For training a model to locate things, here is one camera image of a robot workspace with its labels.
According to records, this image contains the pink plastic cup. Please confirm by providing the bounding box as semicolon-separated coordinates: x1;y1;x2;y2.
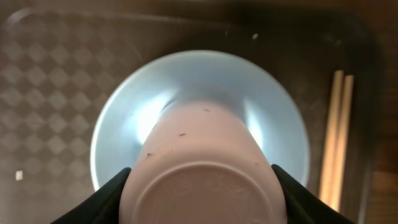
119;101;287;224

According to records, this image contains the light blue bowl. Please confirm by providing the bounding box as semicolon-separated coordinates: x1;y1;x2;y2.
90;50;310;189

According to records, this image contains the dark brown serving tray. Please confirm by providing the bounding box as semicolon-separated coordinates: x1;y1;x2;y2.
1;4;382;223

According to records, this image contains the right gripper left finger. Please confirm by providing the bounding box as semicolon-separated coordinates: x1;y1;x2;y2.
52;167;131;224

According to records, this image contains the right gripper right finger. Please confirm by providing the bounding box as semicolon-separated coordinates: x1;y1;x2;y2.
271;164;354;224

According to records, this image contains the wooden chopstick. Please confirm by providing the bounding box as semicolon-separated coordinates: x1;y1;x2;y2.
319;70;344;205
330;75;354;212

